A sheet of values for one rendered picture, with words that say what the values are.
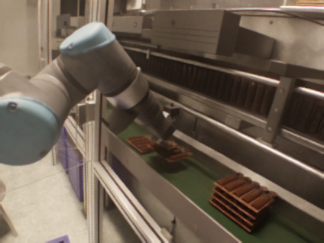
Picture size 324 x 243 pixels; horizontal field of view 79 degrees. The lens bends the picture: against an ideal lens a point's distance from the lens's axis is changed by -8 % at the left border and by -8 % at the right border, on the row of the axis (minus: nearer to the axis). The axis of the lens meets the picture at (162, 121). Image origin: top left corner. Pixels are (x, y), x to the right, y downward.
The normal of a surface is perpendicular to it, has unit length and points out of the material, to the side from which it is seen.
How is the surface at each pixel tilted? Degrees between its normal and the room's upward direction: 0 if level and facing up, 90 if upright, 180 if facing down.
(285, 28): 90
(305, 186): 90
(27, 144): 93
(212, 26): 90
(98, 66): 100
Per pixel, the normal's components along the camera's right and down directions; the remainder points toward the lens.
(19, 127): 0.29, 0.43
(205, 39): -0.79, 0.11
